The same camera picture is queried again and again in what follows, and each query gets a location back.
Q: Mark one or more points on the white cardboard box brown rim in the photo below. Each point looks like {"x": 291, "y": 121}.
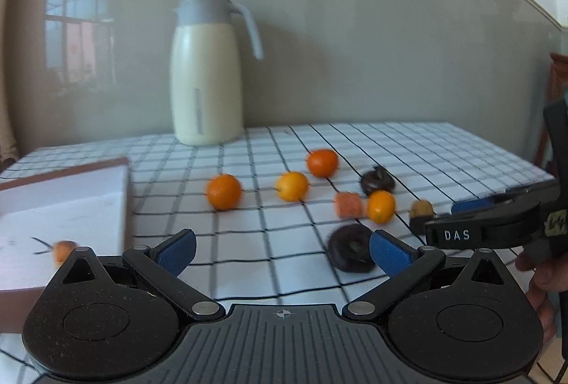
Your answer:
{"x": 66, "y": 211}

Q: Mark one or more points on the orange kumquat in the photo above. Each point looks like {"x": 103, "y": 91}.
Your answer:
{"x": 322, "y": 163}
{"x": 291, "y": 186}
{"x": 380, "y": 206}
{"x": 224, "y": 191}

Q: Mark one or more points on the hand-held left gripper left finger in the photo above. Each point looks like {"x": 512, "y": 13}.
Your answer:
{"x": 177, "y": 253}

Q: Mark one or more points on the orange-pink candied fruit piece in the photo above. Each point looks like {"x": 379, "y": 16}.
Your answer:
{"x": 349, "y": 205}

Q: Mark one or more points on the beige curtain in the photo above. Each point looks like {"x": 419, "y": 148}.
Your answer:
{"x": 6, "y": 109}

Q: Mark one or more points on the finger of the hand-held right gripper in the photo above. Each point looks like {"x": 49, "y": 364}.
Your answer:
{"x": 488, "y": 231}
{"x": 506, "y": 200}

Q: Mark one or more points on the white black-checked tablecloth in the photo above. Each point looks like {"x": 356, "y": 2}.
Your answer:
{"x": 266, "y": 233}

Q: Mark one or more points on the cream thermos jug grey lid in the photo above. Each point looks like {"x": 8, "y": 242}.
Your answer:
{"x": 206, "y": 86}

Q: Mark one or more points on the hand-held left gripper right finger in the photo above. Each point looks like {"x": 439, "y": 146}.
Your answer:
{"x": 390, "y": 253}

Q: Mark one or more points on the small brown nut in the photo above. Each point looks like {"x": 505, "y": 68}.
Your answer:
{"x": 421, "y": 208}

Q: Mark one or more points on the person's right hand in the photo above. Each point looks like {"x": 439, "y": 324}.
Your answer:
{"x": 543, "y": 297}

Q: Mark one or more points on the small orange fruit piece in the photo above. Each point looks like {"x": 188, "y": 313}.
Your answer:
{"x": 63, "y": 251}

